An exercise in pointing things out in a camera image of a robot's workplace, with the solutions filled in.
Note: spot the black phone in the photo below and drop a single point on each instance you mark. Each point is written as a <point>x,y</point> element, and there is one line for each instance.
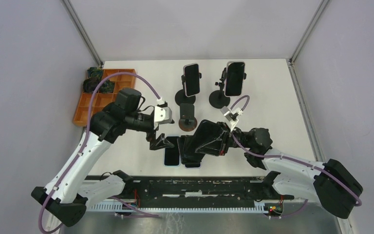
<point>197,139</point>

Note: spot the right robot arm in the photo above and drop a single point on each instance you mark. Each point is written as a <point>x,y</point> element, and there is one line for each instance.
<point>328,183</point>

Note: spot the white slotted cable duct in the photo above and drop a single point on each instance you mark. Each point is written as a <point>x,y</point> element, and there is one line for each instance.
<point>115,206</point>

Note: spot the black folding phone stand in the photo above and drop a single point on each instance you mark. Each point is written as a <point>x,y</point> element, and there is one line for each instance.
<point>185,156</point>

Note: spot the black rear right stand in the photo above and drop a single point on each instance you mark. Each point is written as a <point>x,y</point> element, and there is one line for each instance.
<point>217,99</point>

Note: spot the white cased rear right phone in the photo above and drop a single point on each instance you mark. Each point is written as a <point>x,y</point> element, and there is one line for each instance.
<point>235,73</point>

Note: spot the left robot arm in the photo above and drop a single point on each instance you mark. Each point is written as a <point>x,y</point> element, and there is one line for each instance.
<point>64,197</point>

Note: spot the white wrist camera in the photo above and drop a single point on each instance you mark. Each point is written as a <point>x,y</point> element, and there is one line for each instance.
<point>231,116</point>
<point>162,113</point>

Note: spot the white cased phone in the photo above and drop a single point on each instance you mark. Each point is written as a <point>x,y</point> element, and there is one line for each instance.
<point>192,79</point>
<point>235,73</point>

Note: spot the light blue cased phone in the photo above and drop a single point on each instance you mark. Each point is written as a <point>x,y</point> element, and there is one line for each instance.
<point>172,155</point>

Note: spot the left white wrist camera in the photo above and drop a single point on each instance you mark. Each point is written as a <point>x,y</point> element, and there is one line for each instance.
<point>162,113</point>

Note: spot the green bundle at corner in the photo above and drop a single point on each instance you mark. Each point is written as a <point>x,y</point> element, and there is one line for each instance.
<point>95,73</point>

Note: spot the white cased rear left phone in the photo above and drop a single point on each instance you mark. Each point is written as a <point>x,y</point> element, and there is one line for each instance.
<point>192,79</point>

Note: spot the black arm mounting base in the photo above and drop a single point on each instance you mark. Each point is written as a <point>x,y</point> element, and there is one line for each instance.
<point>200,192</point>

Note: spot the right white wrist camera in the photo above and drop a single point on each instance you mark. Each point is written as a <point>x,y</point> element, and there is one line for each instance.
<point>231,116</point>

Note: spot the brown round base stand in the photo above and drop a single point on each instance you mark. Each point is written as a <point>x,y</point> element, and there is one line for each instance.
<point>187,121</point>

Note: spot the lilac cased phone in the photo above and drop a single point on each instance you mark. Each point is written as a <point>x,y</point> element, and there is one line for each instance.
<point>194,165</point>

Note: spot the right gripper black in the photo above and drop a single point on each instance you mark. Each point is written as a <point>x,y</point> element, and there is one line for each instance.
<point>218,146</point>

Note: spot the orange compartment tray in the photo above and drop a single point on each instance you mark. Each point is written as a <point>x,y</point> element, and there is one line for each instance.
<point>105,95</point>

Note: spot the black rear left stand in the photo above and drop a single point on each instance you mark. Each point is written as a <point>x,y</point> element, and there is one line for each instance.
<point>180,96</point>

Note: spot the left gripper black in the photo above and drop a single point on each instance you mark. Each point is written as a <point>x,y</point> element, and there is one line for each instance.
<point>157,143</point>

